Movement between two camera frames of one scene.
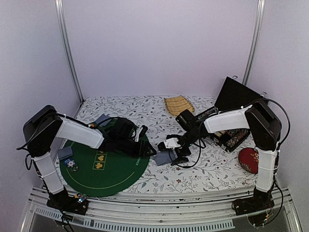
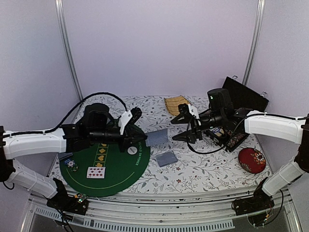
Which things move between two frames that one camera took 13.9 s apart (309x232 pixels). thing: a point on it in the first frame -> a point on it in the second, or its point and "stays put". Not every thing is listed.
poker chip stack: [71, 164] stays put
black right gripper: [180, 159] -> [195, 128]
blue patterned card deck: [164, 157] stays put
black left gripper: [145, 153] -> [129, 138]
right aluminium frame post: [260, 10] stays put
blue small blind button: [66, 162] stays put
